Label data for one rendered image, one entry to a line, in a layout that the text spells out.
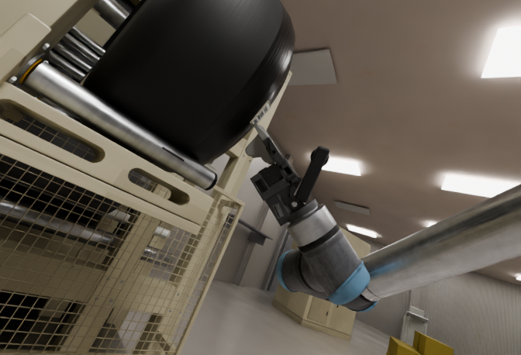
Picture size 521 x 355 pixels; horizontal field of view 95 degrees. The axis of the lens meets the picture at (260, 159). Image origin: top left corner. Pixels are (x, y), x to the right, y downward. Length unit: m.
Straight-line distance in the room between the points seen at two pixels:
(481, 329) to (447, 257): 13.51
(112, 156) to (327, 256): 0.39
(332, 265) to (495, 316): 13.72
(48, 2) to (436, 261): 0.77
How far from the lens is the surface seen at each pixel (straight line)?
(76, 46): 0.99
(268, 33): 0.52
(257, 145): 0.49
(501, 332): 14.15
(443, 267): 0.53
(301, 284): 0.57
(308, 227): 0.46
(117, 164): 0.43
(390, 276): 0.57
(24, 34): 0.44
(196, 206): 0.49
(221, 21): 0.46
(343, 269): 0.48
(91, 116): 0.46
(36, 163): 0.42
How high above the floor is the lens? 0.80
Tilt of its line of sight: 20 degrees up
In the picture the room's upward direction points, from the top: 24 degrees clockwise
